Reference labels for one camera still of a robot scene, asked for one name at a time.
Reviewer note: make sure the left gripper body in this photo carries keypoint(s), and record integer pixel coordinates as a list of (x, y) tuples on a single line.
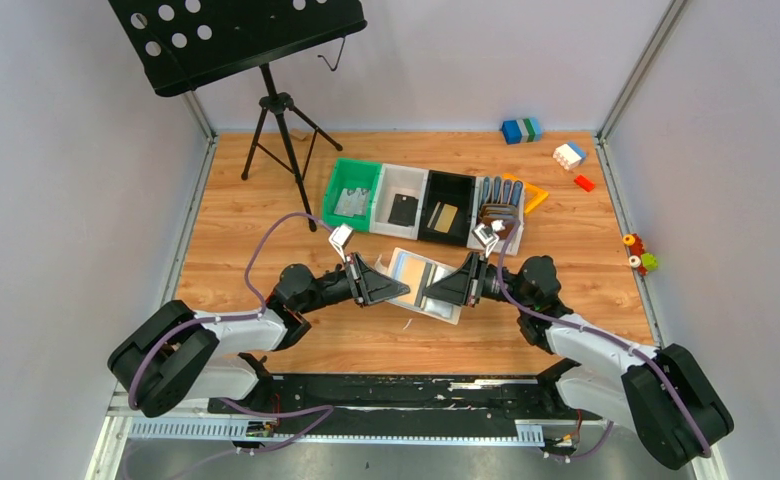
[(357, 281)]

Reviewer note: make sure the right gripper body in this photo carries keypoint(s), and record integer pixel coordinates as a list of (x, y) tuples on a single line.
[(478, 281)]

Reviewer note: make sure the beige card holder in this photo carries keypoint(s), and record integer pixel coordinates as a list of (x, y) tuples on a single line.
[(439, 310)]

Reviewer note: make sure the gold card from holder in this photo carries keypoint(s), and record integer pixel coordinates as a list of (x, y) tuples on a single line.
[(415, 272)]

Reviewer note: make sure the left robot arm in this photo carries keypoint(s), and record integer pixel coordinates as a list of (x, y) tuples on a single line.
[(180, 354)]

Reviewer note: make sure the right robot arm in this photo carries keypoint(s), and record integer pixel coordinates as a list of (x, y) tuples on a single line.
[(661, 394)]

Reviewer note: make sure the brown card holder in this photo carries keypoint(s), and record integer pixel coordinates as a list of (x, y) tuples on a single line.
[(506, 213)]

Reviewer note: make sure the grey cards in green bin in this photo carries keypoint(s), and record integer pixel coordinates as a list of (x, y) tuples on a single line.
[(353, 202)]

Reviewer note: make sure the blue card holders row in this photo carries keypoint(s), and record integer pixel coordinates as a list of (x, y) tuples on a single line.
[(500, 190)]

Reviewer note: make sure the black card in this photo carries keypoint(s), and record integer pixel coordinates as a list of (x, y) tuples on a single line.
[(403, 211)]

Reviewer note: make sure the white bin with holders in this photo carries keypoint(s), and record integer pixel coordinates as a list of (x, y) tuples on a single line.
[(513, 245)]

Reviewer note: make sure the black plastic bin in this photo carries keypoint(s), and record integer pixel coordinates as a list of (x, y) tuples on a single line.
[(454, 189)]

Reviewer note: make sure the green plastic bin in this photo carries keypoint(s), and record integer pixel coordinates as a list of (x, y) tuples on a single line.
[(351, 173)]

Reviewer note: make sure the white plastic bin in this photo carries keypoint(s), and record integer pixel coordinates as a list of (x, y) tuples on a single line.
[(396, 179)]

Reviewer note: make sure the red toy brick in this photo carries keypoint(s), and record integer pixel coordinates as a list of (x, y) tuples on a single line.
[(584, 183)]

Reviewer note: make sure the white blue toy block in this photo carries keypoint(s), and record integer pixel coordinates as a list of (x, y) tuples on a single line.
[(569, 155)]

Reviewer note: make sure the blue green toy block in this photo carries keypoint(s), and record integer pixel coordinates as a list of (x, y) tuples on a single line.
[(523, 130)]

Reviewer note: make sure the colourful toy vehicle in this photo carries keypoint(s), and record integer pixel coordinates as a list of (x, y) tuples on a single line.
[(639, 258)]

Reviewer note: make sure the black music stand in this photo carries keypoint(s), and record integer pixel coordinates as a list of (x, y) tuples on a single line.
[(184, 45)]

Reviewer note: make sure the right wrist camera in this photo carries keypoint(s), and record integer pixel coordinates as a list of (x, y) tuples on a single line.
[(487, 235)]

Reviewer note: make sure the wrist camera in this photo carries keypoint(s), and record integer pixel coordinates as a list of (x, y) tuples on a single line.
[(487, 235), (339, 238)]

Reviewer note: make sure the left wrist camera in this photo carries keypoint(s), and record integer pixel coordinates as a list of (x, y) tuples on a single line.
[(339, 238)]

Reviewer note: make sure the orange toy frame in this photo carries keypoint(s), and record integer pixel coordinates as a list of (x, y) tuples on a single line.
[(534, 195)]

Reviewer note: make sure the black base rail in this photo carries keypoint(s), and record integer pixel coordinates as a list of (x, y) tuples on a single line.
[(426, 409)]

